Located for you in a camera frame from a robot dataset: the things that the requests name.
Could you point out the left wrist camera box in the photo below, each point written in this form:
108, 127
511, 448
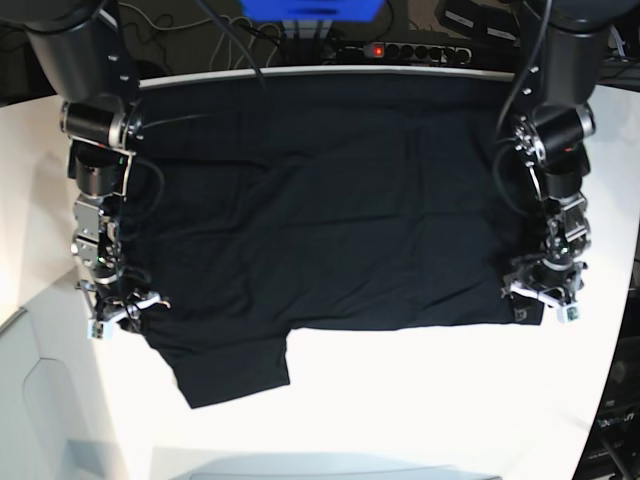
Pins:
568, 313

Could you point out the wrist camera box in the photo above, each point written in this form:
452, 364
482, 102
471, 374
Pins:
568, 313
100, 330

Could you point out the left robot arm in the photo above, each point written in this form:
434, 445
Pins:
545, 121

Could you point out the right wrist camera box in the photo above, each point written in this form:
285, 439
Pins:
100, 330

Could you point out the black power strip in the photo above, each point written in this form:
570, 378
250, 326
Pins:
403, 53

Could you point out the black T-shirt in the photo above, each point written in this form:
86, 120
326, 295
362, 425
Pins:
358, 202

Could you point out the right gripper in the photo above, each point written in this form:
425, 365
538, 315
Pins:
121, 299

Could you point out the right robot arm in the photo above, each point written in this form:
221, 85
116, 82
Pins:
81, 49

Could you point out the blue box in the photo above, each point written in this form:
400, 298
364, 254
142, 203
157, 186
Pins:
336, 10

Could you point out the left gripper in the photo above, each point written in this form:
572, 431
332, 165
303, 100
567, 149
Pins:
538, 278

